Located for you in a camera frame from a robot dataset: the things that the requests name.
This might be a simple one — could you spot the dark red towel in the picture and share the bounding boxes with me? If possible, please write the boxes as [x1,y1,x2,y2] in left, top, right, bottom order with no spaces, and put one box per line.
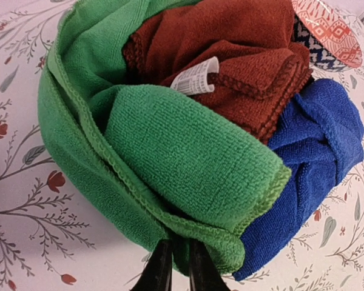
[123,1,312,144]

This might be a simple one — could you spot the blue towel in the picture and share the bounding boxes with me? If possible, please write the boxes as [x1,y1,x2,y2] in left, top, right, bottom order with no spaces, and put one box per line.
[233,79,364,281]

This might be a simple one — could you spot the green towel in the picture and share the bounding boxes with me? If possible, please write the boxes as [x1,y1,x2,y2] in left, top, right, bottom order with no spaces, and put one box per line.
[38,1,291,273]

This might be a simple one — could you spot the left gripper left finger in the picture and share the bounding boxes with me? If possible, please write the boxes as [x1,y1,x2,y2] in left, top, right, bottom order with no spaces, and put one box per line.
[131,239,172,291]

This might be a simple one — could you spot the red patterned bowl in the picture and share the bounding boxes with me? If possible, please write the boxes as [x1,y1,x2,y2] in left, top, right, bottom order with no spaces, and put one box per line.
[292,0,362,72]

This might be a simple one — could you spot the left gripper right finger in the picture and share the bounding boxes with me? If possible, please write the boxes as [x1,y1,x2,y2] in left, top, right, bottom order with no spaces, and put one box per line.
[189,239,228,291]

